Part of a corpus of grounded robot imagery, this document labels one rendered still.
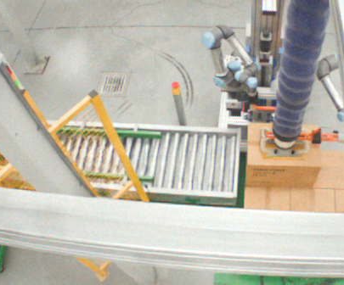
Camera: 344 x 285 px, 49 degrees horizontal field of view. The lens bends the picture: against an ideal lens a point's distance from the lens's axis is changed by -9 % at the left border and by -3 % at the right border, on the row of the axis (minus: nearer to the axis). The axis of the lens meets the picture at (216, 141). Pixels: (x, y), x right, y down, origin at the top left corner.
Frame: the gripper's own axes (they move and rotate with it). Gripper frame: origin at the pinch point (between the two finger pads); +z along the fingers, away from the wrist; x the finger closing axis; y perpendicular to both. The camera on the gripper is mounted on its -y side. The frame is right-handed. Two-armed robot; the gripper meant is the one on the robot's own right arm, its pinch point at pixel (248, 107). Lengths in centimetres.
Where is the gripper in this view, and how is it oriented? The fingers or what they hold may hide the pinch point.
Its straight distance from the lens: 334.0
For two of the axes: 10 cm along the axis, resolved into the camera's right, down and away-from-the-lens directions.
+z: 0.4, 5.1, 8.6
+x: 0.7, -8.6, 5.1
